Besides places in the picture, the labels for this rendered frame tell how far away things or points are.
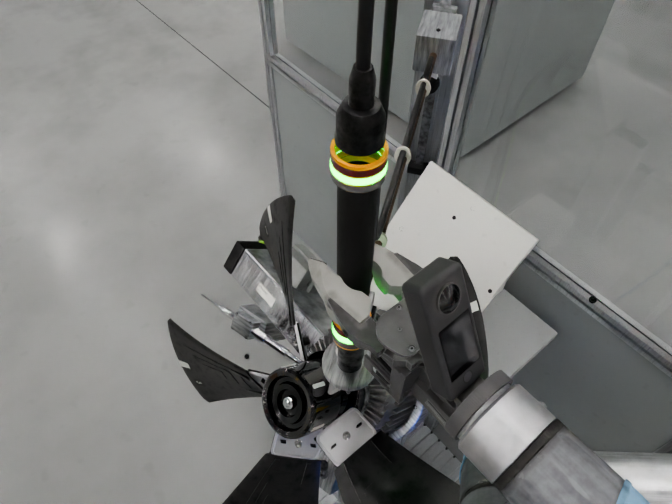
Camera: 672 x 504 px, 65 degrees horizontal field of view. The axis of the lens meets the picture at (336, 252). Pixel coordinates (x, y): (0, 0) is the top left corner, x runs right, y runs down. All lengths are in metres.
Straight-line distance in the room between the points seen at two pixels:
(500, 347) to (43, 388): 1.86
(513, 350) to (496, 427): 1.00
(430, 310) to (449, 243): 0.65
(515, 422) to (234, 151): 2.85
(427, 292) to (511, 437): 0.13
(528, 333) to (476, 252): 0.50
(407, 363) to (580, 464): 0.15
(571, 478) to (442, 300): 0.16
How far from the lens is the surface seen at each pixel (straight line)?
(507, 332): 1.47
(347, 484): 0.93
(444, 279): 0.41
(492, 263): 1.01
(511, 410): 0.45
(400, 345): 0.47
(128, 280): 2.71
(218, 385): 1.17
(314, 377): 0.91
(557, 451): 0.45
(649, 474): 0.61
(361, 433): 0.95
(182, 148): 3.27
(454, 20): 1.06
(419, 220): 1.08
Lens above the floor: 2.08
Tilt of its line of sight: 52 degrees down
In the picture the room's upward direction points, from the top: straight up
